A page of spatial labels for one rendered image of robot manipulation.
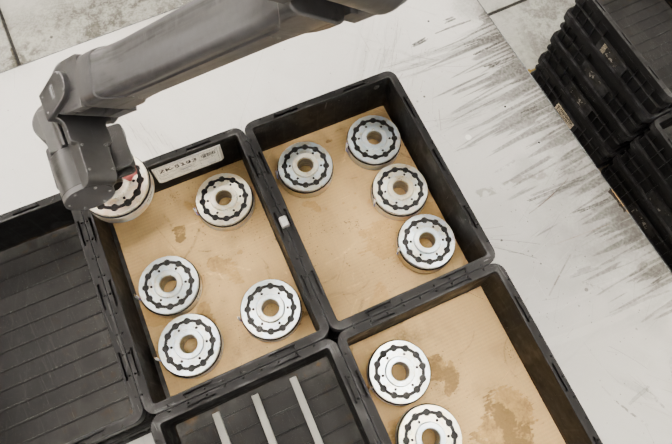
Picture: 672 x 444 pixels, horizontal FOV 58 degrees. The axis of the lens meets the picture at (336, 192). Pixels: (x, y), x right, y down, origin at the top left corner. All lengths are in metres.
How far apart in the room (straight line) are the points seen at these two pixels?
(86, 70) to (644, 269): 1.11
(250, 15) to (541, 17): 2.10
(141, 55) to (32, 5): 2.03
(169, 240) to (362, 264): 0.35
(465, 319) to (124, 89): 0.71
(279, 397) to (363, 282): 0.24
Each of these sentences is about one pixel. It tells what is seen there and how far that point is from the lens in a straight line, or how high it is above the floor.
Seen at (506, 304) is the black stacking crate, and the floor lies 0.89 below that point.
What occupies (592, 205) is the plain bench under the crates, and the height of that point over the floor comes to 0.70.
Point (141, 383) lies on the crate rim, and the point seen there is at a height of 0.93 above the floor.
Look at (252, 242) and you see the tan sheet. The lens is 1.11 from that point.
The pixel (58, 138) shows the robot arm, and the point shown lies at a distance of 0.76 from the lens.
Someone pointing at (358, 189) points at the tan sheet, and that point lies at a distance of 1.14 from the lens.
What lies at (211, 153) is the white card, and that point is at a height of 0.90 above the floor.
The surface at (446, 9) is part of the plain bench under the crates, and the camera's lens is 1.55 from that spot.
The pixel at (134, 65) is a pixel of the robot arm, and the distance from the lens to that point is 0.62.
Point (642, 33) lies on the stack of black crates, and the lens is 1.97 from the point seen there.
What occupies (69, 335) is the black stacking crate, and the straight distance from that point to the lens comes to 1.15.
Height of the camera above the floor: 1.88
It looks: 68 degrees down
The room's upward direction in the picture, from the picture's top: 5 degrees clockwise
